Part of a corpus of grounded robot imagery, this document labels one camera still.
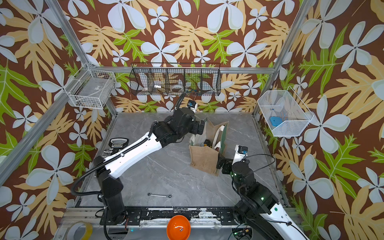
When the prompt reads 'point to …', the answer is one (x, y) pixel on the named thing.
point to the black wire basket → (178, 79)
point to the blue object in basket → (275, 121)
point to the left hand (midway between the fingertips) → (197, 118)
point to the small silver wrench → (169, 196)
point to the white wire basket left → (90, 88)
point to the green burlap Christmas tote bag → (204, 149)
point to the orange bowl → (178, 228)
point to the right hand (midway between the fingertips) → (225, 155)
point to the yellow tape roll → (71, 231)
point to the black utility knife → (207, 142)
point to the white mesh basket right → (286, 104)
